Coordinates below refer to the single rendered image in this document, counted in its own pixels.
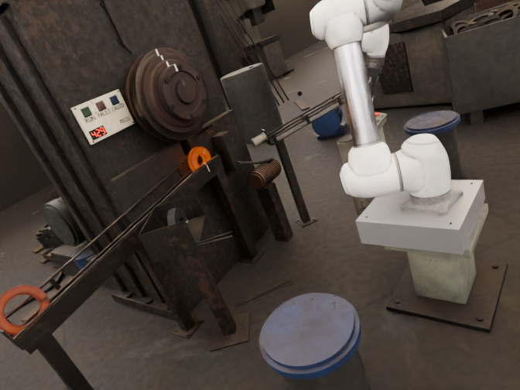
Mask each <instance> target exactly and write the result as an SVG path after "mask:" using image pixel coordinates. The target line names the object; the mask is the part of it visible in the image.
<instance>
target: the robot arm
mask: <svg viewBox="0 0 520 390"><path fill-rule="evenodd" d="M402 1H403V0H322V1H321V2H319V3H318V4H317V5H316V6H315V7H314V8H313V9H312V10H311V11H310V24H311V29H312V34H313V35H314V36H315V37H316V38H317V39H319V40H324V39H325V41H326V43H327V45H328V46H329V47H330V48H331V49H332V50H333V51H334V57H335V61H336V65H337V72H338V76H339V80H340V86H341V90H342V92H343V96H344V103H345V108H346V111H347V118H348V122H349V126H350V130H351V137H352V140H353V144H354V146H353V147H352V148H351V150H350V152H349V154H348V163H345V164H344V165H343V166H342V168H341V171H340V179H341V182H342V184H343V187H344V191H345V193H347V194H349V195H351V196H353V197H360V198H372V197H383V196H387V195H390V194H394V193H398V192H402V191H404V192H409V198H408V199H407V200H406V201H405V202H404V203H402V204H400V210H414V211H421V212H426V213H433V214H438V215H445V214H447V212H448V210H449V209H450V207H451V206H452V205H453V204H454V203H455V201H456V200H457V199H458V198H459V197H461V196H463V195H464V194H463V191H462V190H452V188H451V173H450V162H449V158H448V155H447V153H446V150H445V149H444V147H443V145H442V144H441V142H440V141H439V139H438V138H437V137H436V136H435V135H431V134H418V135H414V136H412V137H410V138H409V139H407V140H405V141H404V143H403V144H402V149H400V150H399V151H397V152H395V153H392V154H391V153H390V150H389V148H388V146H387V145H386V144H385V143H384V142H383V141H380V138H379V134H378V126H377V122H376V118H375V110H374V106H373V98H374V97H375V96H374V94H375V91H376V87H377V82H378V78H379V76H378V74H380V73H381V68H382V66H383V65H384V61H385V52H386V50H387V48H388V41H389V27H388V23H389V22H390V21H391V20H392V19H393V18H394V17H395V16H396V14H397V13H398V12H399V10H400V8H401V6H402ZM363 52H366V53H367V57H366V65H367V69H366V66H365V62H364V54H363ZM367 74H369V77H368V75H367Z"/></svg>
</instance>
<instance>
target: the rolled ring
mask: <svg viewBox="0 0 520 390"><path fill-rule="evenodd" d="M21 294H28V295H31V296H34V297H35V298H36V299H37V300H38V302H39V313H40V312H41V311H42V310H44V309H45V308H46V307H47V306H48V305H49V304H50V301H49V299H48V296H47V295H46V294H45V293H44V291H42V290H41V289H40V288H38V287H36V286H31V285H20V286H15V287H13V288H11V289H9V290H7V291H6V292H4V293H3V294H2V295H1V296H0V329H2V330H4V331H5V332H6V333H7V334H14V335H16V334H17V333H18V332H19V331H20V330H21V329H22V328H23V327H25V326H26V325H27V324H25V325H14V324H12V323H10V322H8V321H7V319H6V318H5V314H4V309H5V305H6V303H7V302H8V301H9V300H10V299H11V298H13V297H14V296H17V295H21ZM39 313H38V314H39Z"/></svg>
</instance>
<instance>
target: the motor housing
mask: <svg viewBox="0 0 520 390"><path fill-rule="evenodd" d="M273 159H274V158H273ZM281 170H282V167H281V165H280V163H279V161H278V160H276V159H274V160H273V161H272V162H271V163H269V164H268V163H267V162H264V163H261V164H260V165H258V166H257V167H256V168H255V169H253V170H252V171H251V172H250V174H249V175H248V180H249V183H250V184H251V185H252V186H253V187H254V188H255V189H256V190H257V193H258V196H259V199H260V201H261V203H262V206H263V209H264V211H265V214H266V217H267V219H268V221H269V224H270V227H271V229H272V233H273V234H274V237H275V240H276V241H286V242H288V241H289V240H290V239H291V237H292V236H293V231H292V229H291V227H290V224H289V220H288V218H287V216H286V212H285V210H284V207H283V205H282V201H281V199H280V196H279V193H278V190H277V188H276V185H275V183H271V182H272V181H273V180H274V179H275V178H276V177H277V176H278V175H279V174H280V172H281Z"/></svg>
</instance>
